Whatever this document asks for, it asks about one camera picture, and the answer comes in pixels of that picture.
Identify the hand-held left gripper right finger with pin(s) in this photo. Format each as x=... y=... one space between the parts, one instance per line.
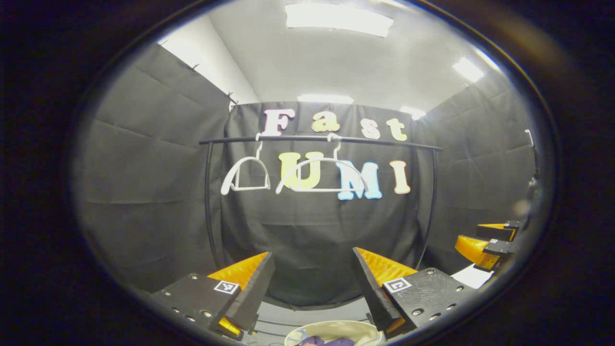
x=372 y=293

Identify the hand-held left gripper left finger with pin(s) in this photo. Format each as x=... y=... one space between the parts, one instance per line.
x=252 y=293

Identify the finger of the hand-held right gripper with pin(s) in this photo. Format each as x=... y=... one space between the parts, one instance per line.
x=497 y=231
x=473 y=247

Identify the cream laundry hamper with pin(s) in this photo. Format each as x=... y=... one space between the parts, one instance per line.
x=336 y=329

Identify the purple ribbed jacket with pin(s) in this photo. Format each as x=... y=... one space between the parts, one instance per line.
x=331 y=342

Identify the white plastic hanger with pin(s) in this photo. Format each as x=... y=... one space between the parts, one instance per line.
x=295 y=170
x=228 y=180

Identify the black metal clothes rack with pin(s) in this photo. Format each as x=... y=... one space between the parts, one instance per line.
x=288 y=139

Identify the small ceiling light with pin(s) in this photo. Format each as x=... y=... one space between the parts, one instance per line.
x=467 y=69
x=412 y=113

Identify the black backdrop cloth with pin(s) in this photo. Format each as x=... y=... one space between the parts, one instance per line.
x=144 y=192

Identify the long ceiling light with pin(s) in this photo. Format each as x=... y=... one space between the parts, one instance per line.
x=325 y=99

